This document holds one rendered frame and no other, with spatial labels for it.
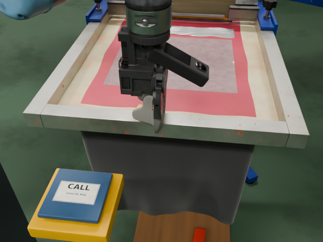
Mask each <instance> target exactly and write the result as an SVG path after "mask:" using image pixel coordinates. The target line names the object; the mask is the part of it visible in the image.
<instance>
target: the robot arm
mask: <svg viewBox="0 0 323 242"><path fill-rule="evenodd" d="M66 1H68V0H0V11H1V12H2V13H3V14H5V15H6V16H8V17H10V18H12V19H15V20H26V19H30V18H33V17H35V16H37V15H40V14H44V13H47V12H49V11H51V10H52V9H53V8H54V7H56V6H58V5H60V4H62V3H64V2H66ZM125 12H126V25H122V27H121V30H120V31H119V32H118V41H121V48H122V57H121V58H120V60H119V80H120V90H121V94H124V95H131V96H137V97H138V99H139V100H141V101H143V106H142V107H140V108H137V109H135V110H133V111H132V116H133V118H134V119H136V120H138V121H142V122H146V123H149V124H152V125H153V126H154V132H155V133H159V131H160V130H161V128H162V127H163V112H165V106H166V87H167V79H168V70H170V71H172V72H174V73H175V74H177V75H179V76H181V77H183V78H185V79H187V80H188V81H190V82H192V83H194V84H196V85H198V86H199V87H203V86H204V85H205V84H206V83H207V82H208V80H209V66H208V65H207V64H205V63H203V62H201V61H199V60H197V59H196V58H194V57H192V56H190V55H189V54H187V53H185V52H183V51H182V50H180V49H178V48H176V47H175V46H173V45H171V44H169V43H168V42H167V41H168V40H169V38H170V28H171V26H172V0H125ZM120 64H121V65H120Z"/></svg>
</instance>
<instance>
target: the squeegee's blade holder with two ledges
mask: <svg viewBox="0 0 323 242"><path fill-rule="evenodd" d="M172 16H192V17H212V18H224V17H225V14H223V13H202V12H172Z"/></svg>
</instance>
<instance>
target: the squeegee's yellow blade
mask: <svg viewBox="0 0 323 242"><path fill-rule="evenodd" d="M172 17H183V18H203V19H224V20H227V17H224V18H212V17H192V16H172Z"/></svg>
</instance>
